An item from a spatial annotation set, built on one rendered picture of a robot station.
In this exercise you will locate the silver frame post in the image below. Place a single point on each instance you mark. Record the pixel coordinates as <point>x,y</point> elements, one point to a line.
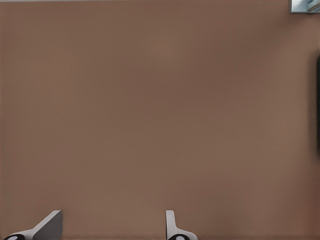
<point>304,6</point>

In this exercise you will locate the black object at table edge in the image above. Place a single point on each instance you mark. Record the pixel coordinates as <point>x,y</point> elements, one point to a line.
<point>318,107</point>

